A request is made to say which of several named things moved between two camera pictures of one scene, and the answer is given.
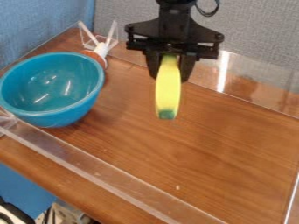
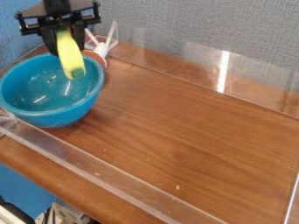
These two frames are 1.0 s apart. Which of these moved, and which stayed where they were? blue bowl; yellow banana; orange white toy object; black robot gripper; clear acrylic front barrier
Moved: yellow banana; black robot gripper
Stayed: clear acrylic front barrier; orange white toy object; blue bowl
